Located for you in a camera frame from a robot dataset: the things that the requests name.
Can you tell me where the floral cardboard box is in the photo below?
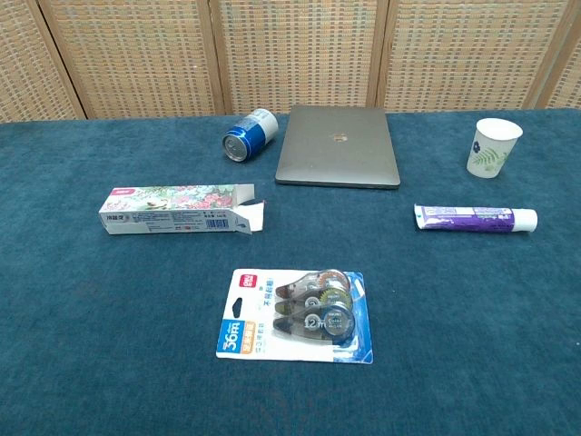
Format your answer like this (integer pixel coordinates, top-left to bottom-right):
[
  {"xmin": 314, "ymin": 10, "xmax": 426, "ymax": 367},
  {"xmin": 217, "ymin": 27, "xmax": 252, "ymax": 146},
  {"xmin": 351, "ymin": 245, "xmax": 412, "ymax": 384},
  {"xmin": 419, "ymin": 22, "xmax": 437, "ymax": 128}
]
[{"xmin": 98, "ymin": 183, "xmax": 267, "ymax": 236}]

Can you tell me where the purple white toothpaste tube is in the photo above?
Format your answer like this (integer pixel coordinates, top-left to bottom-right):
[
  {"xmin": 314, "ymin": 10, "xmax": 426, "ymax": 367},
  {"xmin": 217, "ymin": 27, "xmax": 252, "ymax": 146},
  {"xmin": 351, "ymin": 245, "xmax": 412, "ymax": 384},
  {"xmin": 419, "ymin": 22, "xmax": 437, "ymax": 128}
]
[{"xmin": 413, "ymin": 203, "xmax": 539, "ymax": 233}]

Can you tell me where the grey closed laptop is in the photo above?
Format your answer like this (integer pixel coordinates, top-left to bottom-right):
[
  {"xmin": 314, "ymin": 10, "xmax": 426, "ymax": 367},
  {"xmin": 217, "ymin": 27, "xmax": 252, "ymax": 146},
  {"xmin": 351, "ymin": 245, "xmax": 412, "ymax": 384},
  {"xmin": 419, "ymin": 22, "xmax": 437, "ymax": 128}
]
[{"xmin": 274, "ymin": 105, "xmax": 401, "ymax": 191}]

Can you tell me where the blue white soda can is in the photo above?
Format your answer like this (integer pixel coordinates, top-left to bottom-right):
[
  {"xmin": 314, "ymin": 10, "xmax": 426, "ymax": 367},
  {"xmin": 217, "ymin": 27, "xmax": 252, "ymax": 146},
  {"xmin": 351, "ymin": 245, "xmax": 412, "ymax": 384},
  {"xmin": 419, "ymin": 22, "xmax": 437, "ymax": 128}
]
[{"xmin": 222, "ymin": 108, "xmax": 280, "ymax": 163}]

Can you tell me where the correction tape blister pack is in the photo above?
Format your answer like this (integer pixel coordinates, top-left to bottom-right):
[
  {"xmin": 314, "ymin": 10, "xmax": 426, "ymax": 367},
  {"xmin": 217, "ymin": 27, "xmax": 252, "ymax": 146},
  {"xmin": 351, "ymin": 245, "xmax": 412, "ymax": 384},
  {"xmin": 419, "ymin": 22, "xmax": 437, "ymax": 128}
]
[{"xmin": 214, "ymin": 267, "xmax": 376, "ymax": 364}]

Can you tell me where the woven bamboo folding screen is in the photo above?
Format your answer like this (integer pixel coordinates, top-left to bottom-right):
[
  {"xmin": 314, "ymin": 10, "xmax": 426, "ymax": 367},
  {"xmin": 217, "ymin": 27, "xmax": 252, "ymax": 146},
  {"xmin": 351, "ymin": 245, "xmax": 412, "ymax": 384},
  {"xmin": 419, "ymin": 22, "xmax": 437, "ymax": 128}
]
[{"xmin": 0, "ymin": 0, "xmax": 581, "ymax": 123}]

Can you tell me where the white paper cup leaf print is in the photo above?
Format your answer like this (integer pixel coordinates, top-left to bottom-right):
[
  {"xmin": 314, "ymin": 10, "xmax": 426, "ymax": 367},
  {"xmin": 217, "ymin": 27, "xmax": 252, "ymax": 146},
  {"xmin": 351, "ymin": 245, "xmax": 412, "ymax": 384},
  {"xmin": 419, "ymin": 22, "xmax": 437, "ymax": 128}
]
[{"xmin": 466, "ymin": 117, "xmax": 524, "ymax": 179}]

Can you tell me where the teal fabric table cover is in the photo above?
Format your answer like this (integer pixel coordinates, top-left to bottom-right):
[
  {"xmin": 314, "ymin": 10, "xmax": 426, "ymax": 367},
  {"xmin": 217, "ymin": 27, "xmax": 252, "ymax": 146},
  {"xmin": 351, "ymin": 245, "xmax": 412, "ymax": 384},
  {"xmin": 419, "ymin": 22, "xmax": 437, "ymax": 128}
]
[{"xmin": 0, "ymin": 108, "xmax": 581, "ymax": 436}]

